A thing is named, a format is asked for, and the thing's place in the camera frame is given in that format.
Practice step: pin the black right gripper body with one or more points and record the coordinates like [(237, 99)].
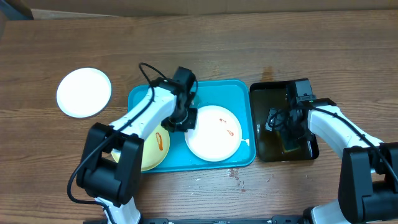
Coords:
[(286, 125)]

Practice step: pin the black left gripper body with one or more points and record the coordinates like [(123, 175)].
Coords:
[(181, 121)]

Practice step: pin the yellow green sponge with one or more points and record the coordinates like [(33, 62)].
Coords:
[(289, 144)]

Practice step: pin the white plate with sauce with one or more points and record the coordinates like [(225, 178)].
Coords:
[(84, 92)]

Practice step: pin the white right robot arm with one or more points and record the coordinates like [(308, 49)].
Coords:
[(367, 189)]

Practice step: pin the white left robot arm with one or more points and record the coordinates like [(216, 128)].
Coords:
[(110, 166)]

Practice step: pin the black water tray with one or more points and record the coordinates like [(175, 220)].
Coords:
[(280, 95)]

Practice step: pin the teal plastic tray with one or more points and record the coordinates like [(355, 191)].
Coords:
[(232, 95)]

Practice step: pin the yellow plate with sauce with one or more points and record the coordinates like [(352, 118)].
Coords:
[(156, 148)]

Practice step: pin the dark object top left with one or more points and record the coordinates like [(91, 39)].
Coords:
[(16, 10)]

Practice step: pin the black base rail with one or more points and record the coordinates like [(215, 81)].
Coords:
[(278, 219)]

